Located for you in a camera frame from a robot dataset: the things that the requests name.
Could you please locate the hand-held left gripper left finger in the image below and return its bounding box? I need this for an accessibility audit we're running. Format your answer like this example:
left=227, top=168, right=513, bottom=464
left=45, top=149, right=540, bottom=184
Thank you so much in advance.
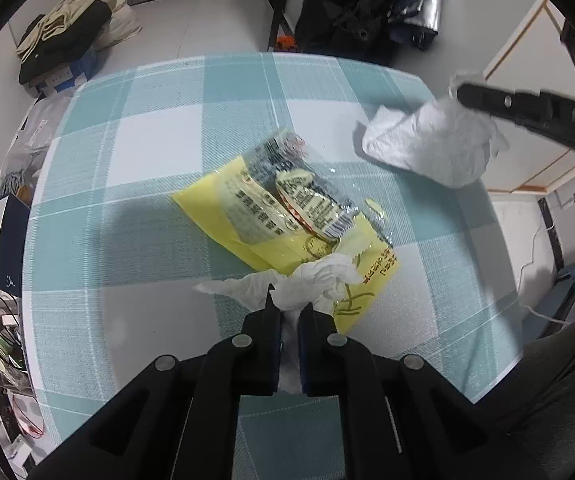
left=27, top=284, right=283, bottom=480

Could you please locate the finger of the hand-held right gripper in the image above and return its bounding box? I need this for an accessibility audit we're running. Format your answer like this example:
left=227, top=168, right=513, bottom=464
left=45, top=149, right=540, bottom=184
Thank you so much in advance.
left=456, top=83, right=555, bottom=132

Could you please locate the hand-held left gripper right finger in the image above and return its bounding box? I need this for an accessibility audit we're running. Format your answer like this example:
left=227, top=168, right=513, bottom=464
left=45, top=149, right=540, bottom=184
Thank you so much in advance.
left=297, top=302, right=543, bottom=480

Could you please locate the white tissue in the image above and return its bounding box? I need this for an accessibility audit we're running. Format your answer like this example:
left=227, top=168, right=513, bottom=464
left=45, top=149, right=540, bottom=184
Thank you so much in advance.
left=193, top=252, right=363, bottom=393
left=355, top=72, right=511, bottom=189

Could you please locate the blue and silver cloth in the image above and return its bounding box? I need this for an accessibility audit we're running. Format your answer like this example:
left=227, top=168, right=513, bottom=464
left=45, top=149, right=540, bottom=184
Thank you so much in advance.
left=389, top=0, right=449, bottom=50

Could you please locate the clear printed snack wrapper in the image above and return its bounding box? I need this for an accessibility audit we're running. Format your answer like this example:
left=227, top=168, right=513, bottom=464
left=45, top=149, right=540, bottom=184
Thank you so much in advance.
left=240, top=129, right=389, bottom=246

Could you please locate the yellow plastic wrapper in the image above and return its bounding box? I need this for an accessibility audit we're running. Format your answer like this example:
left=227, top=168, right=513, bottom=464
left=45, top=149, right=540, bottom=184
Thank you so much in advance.
left=170, top=155, right=402, bottom=336

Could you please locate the black hanging bag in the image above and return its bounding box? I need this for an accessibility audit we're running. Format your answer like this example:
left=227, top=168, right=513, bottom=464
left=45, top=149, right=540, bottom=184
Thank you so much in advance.
left=294, top=0, right=418, bottom=63

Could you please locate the person's grey trouser leg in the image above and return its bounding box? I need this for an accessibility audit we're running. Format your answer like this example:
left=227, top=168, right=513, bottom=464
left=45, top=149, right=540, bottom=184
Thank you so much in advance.
left=475, top=317, right=575, bottom=480

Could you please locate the teal white checked tablecloth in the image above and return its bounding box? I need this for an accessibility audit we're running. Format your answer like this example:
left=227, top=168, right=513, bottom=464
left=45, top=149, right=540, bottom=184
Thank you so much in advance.
left=20, top=51, right=525, bottom=480

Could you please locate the green patterned cup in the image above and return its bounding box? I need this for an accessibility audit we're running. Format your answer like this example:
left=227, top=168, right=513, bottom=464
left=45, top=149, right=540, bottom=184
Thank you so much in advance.
left=0, top=332, right=19, bottom=367

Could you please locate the white and navy box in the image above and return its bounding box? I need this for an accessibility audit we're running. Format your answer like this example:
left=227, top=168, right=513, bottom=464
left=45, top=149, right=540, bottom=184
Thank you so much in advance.
left=0, top=194, right=32, bottom=288

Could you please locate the grey plastic bag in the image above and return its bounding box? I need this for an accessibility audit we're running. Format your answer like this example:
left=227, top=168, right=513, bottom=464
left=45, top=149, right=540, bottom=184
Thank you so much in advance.
left=14, top=94, right=77, bottom=161

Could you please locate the blue cardboard box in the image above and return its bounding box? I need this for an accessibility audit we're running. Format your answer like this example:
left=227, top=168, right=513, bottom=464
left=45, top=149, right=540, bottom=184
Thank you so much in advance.
left=34, top=47, right=104, bottom=97

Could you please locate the white cloth bag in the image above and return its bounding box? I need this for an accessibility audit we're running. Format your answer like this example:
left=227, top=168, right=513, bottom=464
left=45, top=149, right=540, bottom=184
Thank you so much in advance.
left=94, top=0, right=144, bottom=52

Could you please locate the black suitcase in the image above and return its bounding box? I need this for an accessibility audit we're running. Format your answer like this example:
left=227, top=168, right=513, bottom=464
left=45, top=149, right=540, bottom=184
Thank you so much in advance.
left=18, top=0, right=114, bottom=87

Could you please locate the beige cloth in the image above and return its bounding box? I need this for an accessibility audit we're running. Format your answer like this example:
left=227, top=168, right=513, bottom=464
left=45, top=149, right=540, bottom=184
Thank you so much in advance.
left=16, top=0, right=99, bottom=62

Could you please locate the white cable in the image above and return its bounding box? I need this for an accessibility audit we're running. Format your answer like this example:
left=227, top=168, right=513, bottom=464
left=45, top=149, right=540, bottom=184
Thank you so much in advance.
left=517, top=199, right=575, bottom=322

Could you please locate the red cable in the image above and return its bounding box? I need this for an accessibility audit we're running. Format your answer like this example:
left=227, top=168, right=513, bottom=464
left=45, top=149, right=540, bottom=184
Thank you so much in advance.
left=11, top=389, right=45, bottom=437

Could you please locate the black door frame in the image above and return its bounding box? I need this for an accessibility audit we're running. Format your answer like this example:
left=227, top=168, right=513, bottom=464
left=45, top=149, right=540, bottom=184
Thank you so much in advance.
left=266, top=0, right=299, bottom=54

